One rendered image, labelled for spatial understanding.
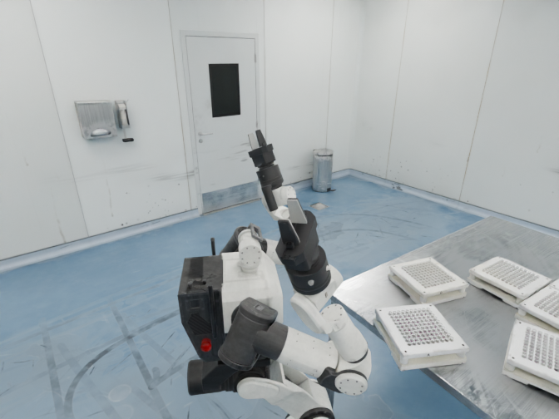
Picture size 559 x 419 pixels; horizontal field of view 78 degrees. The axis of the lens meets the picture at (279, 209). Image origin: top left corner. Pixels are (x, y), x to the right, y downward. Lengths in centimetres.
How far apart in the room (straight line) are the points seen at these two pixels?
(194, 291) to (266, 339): 26
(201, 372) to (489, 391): 95
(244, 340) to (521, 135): 431
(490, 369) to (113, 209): 366
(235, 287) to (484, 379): 90
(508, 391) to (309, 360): 75
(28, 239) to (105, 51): 196
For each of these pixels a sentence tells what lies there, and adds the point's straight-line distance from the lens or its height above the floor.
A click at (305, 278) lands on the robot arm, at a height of 145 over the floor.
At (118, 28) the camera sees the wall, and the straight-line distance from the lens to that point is 400.
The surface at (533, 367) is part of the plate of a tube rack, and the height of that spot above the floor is 93.
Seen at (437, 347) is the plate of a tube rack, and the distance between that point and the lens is 140.
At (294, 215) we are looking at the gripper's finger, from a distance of 66.
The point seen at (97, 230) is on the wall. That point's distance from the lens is 424.
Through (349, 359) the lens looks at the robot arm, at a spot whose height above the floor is 118.
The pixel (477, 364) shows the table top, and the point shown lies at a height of 86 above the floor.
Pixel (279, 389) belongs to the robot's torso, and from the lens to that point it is 134.
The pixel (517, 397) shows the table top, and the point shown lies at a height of 86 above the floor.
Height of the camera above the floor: 184
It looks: 23 degrees down
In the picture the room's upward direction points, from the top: straight up
